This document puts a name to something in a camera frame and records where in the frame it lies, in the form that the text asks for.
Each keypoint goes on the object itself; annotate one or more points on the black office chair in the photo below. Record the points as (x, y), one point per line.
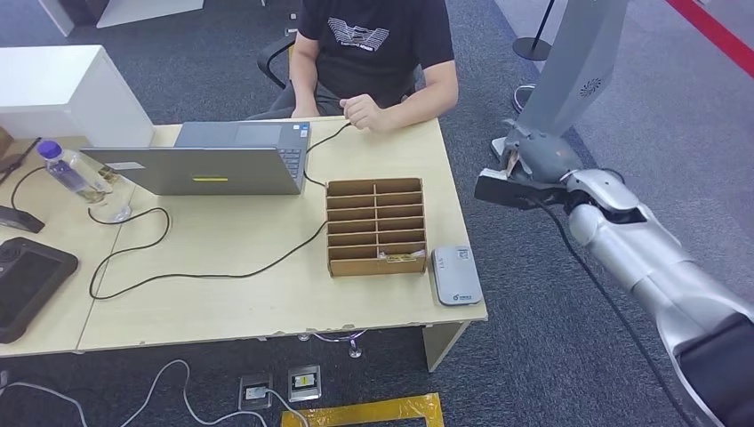
(261, 62)

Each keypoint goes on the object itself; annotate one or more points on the ID card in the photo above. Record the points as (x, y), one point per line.
(511, 162)

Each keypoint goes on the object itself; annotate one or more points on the white shelf unit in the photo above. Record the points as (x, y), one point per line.
(147, 9)

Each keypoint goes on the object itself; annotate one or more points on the person's right hand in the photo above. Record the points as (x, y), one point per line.
(305, 112)

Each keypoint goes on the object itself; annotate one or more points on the white cabinet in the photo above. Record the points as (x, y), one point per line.
(59, 88)

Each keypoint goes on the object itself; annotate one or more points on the person's left forearm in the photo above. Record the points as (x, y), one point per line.
(421, 103)

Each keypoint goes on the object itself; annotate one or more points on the black stanchion post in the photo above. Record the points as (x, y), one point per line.
(530, 48)

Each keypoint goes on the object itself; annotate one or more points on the person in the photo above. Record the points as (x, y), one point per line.
(371, 59)

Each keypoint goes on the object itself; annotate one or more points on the black desk device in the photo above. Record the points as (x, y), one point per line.
(20, 219)

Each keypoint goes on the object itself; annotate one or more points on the person's left hand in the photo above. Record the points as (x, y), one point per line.
(362, 112)

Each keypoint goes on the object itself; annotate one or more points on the cardboard card organiser box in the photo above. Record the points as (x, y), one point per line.
(353, 268)

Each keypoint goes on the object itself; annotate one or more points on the grey card reader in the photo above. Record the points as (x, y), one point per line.
(456, 277)

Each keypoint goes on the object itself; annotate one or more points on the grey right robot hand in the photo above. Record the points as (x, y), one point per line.
(545, 156)

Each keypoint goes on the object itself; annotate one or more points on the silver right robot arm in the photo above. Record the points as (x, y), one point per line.
(642, 253)

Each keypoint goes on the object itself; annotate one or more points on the yellow floor tape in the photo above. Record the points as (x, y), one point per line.
(365, 409)

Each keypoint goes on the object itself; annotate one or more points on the desk leg panel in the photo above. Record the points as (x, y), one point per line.
(439, 348)

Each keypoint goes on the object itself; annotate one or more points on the plastic bottle purple cap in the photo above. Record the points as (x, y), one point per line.
(70, 174)

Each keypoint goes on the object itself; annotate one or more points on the person's right forearm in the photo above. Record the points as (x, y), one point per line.
(303, 73)

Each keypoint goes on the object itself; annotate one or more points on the grey laptop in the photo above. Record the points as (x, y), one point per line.
(206, 171)

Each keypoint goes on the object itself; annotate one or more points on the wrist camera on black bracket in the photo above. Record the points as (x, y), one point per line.
(501, 191)

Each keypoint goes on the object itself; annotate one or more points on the brown box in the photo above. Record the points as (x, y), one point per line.
(4, 141)

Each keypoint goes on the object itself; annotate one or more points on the black tablet controller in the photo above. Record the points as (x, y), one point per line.
(29, 289)

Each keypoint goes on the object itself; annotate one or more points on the floor socket with plug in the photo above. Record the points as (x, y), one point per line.
(254, 393)

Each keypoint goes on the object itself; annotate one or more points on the grey kiosk stand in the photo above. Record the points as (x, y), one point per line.
(571, 59)

